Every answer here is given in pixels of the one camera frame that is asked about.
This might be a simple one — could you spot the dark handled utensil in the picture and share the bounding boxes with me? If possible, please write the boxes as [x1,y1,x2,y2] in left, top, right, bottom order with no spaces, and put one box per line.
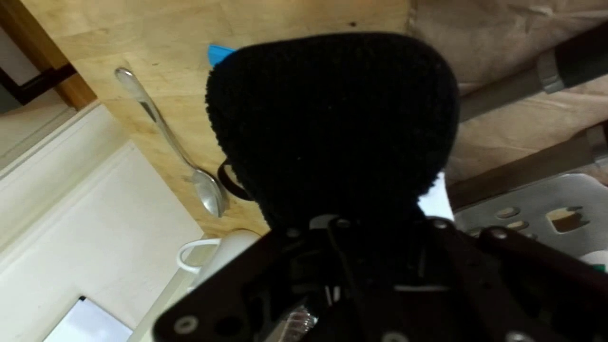
[455,21,608,123]

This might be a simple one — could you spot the blue cloth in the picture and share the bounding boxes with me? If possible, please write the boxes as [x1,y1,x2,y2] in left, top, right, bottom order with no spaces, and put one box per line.
[204,42,240,70]

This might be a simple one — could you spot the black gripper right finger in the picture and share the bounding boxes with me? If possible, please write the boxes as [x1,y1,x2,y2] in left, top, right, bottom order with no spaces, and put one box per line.
[404,216,608,342]

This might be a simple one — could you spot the white mug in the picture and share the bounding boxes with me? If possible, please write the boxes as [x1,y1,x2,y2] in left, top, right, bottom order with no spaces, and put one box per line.
[174,226,261,290]

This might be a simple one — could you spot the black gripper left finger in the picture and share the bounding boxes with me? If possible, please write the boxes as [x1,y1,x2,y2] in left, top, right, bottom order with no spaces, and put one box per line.
[151,216,406,342]

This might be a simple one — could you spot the metal spoon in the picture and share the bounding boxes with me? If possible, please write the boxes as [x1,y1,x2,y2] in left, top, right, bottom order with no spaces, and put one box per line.
[111,64,231,220]

